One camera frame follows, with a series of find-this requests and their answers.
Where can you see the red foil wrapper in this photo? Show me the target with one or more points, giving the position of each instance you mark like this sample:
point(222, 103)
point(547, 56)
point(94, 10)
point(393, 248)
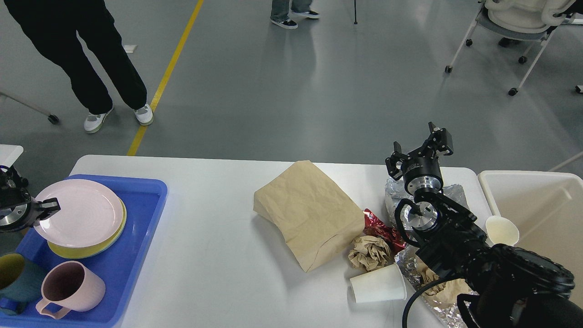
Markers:
point(373, 226)

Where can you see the white side table left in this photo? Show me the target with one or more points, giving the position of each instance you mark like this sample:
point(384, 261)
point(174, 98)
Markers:
point(9, 154)

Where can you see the brown paper bag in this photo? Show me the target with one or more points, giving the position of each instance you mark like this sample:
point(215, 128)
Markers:
point(316, 218)

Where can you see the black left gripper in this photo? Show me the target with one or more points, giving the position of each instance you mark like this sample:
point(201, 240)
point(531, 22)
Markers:
point(26, 215)

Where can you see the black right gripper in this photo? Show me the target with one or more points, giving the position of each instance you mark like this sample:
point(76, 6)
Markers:
point(421, 170)

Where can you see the flat aluminium foil sheet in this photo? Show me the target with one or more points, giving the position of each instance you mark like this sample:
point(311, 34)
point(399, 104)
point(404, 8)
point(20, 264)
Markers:
point(394, 192)

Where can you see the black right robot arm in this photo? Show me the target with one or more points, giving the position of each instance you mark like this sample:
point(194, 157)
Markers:
point(512, 287)

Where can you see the white office chair right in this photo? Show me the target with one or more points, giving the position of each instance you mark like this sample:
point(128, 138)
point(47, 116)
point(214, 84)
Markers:
point(519, 20)

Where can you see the black tripod leg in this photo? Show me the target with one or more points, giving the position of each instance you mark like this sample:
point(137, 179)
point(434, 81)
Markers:
point(355, 12)

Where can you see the person in jeans background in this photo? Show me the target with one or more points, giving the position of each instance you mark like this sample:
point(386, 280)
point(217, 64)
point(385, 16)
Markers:
point(282, 9)

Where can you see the person leg top left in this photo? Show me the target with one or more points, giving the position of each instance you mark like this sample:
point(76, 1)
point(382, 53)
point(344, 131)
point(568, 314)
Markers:
point(56, 29)

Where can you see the teal mug yellow inside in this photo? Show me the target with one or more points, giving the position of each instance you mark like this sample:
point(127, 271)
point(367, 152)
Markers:
point(20, 283)

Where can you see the pink mug dark inside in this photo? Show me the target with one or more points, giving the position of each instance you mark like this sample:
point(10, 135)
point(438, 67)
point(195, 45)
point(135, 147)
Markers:
point(70, 286)

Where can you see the white chair base left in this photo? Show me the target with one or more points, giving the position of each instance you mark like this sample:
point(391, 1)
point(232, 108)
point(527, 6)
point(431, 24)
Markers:
point(8, 95)

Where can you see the yellow plate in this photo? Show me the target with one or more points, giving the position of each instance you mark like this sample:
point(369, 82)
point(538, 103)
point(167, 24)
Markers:
point(86, 252)

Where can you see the crumpled brown paper ball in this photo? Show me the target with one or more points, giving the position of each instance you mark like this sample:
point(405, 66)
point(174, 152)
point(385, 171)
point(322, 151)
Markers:
point(370, 253)

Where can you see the pink plate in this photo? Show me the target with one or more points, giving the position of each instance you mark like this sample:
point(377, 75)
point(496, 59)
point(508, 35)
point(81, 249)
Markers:
point(89, 214)

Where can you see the blue plastic tray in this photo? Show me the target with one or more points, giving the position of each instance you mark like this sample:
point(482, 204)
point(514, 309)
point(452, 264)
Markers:
point(118, 266)

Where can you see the white paper cup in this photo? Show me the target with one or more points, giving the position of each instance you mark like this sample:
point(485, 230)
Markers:
point(384, 284)

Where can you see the beige plastic bin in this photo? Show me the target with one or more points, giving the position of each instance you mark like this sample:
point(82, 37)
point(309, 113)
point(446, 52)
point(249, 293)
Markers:
point(547, 209)

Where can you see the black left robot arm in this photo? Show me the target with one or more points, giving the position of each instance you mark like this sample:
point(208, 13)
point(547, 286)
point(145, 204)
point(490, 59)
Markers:
point(13, 189)

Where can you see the white plastic spoon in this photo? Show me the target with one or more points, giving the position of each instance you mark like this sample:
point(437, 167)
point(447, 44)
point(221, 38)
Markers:
point(500, 230)

